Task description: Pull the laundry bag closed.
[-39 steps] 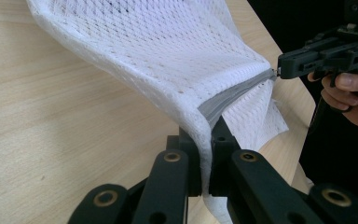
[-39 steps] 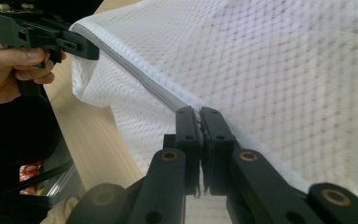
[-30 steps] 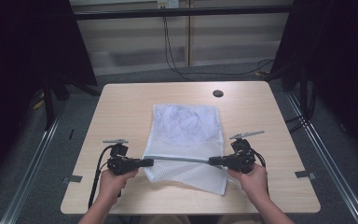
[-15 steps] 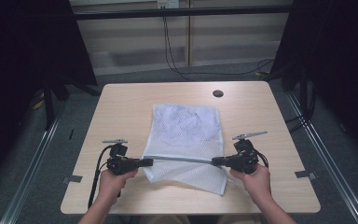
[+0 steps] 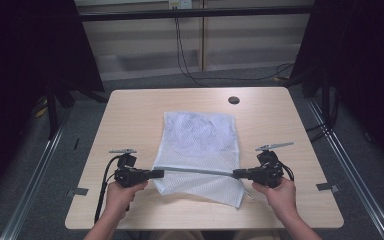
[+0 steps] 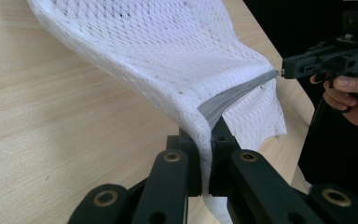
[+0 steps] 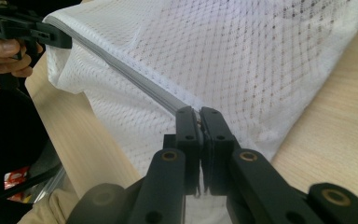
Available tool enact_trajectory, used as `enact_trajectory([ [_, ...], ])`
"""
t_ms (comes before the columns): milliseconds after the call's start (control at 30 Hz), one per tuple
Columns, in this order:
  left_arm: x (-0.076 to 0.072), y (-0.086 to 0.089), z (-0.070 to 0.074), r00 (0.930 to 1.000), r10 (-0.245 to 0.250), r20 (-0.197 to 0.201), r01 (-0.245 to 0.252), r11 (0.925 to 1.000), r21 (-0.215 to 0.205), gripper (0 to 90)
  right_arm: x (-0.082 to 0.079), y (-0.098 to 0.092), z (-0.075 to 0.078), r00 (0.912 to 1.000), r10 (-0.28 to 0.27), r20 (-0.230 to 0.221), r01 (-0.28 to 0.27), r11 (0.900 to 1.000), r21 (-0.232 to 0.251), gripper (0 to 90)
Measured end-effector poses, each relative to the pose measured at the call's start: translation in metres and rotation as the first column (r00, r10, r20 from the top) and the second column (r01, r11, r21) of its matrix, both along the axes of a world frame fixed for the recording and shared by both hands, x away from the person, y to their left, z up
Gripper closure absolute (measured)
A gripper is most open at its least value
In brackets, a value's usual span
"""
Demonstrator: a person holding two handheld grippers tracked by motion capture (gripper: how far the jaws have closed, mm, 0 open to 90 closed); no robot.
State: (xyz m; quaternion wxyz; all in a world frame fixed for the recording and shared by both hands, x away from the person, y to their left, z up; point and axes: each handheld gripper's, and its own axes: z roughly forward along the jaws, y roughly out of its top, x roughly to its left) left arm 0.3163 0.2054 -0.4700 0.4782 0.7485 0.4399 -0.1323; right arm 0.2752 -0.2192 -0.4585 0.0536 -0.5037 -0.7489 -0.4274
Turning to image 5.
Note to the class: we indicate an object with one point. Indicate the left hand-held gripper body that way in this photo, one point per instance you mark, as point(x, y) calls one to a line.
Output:
point(128, 176)

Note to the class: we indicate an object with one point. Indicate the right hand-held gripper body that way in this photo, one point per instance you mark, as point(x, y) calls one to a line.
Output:
point(268, 173)

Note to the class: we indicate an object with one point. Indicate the white mesh laundry bag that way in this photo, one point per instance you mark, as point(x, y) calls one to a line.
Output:
point(200, 150)

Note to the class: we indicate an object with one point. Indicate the person's left hand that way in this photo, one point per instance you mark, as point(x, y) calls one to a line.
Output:
point(118, 200)

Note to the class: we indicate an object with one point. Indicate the person's right hand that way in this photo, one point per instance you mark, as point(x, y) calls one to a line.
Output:
point(281, 200)

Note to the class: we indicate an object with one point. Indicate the grey tape strip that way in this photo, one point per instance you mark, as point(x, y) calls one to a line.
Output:
point(326, 187)
point(78, 191)

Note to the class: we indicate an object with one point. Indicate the pale blue cloth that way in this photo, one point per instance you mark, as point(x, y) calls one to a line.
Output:
point(198, 133)

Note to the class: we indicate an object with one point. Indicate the person's lap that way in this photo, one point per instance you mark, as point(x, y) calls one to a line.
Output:
point(180, 236)

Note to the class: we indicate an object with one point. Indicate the black metal stand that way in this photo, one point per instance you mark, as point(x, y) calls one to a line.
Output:
point(326, 100)
point(51, 113)

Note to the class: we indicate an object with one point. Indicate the black curtain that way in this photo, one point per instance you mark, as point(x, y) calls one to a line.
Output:
point(20, 66)
point(366, 66)

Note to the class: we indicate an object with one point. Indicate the black horizontal bar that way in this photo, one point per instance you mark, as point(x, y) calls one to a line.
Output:
point(196, 13)

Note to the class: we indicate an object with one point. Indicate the metal floor rail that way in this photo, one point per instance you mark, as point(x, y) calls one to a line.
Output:
point(30, 190)
point(353, 170)

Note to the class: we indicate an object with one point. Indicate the white wall outlet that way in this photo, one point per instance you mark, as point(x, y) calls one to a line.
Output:
point(180, 3)

